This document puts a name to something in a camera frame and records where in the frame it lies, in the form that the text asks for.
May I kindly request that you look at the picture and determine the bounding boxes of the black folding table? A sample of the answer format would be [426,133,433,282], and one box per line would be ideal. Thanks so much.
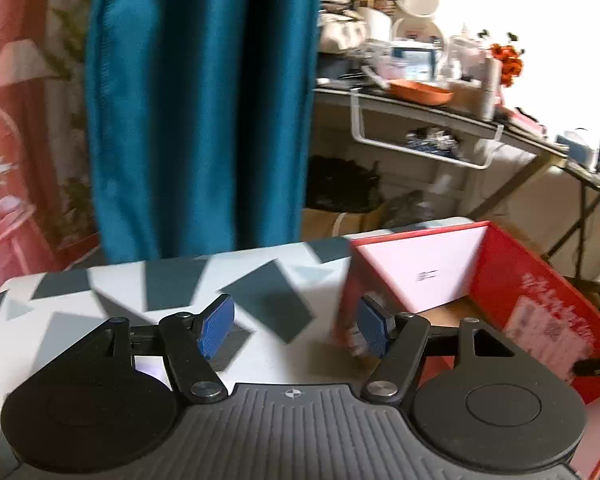
[547,160,600,281]

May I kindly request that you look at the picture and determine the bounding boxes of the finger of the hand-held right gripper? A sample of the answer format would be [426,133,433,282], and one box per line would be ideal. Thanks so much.
[572,357,600,390]

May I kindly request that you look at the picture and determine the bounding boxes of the black bag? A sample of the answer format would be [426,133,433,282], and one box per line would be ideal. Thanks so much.
[305,155,383,213]

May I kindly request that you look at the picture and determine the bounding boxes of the white wire basket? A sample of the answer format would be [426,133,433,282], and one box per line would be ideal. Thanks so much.
[350,87,505,170]

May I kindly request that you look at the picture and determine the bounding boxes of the pink box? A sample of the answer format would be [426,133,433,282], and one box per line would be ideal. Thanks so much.
[502,105,548,136]

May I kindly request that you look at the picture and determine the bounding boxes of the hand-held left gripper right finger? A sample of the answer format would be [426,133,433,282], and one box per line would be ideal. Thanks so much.
[355,294,518,405]

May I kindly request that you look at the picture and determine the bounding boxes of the blue patterned packet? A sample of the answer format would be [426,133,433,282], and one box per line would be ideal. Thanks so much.
[405,127,461,158]

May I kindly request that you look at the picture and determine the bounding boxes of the blue tissue box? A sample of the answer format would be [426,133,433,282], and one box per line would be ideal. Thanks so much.
[555,130,598,168]

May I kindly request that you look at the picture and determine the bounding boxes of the orange plate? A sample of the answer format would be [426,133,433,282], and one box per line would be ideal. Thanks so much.
[389,79,455,107]

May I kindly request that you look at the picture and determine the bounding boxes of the orange flowers in red vase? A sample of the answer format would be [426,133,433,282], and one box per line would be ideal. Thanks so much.
[490,35,525,88]

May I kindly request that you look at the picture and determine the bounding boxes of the white bottle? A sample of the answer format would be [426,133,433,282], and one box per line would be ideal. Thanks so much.
[482,57,501,121]

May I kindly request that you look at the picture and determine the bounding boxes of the grey desk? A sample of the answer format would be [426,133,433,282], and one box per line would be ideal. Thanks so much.
[312,85,568,221]

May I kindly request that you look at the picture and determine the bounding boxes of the teal curtain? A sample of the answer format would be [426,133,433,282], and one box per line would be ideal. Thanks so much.
[85,0,326,263]

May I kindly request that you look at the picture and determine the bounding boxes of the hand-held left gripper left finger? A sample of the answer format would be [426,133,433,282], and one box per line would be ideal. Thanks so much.
[100,294,236,403]

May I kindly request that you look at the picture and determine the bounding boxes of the geometric patterned table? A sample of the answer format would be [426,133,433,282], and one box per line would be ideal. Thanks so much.
[0,216,476,480]

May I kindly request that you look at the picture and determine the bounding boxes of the pink printed backdrop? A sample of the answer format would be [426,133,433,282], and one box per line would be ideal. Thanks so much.
[0,0,106,311]

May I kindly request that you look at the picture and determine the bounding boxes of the red cardboard box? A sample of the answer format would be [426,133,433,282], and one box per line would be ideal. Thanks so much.
[332,220,600,480]

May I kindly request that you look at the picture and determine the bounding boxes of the brown cardboard box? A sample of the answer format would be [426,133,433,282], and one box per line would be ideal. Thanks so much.
[300,207,386,241]

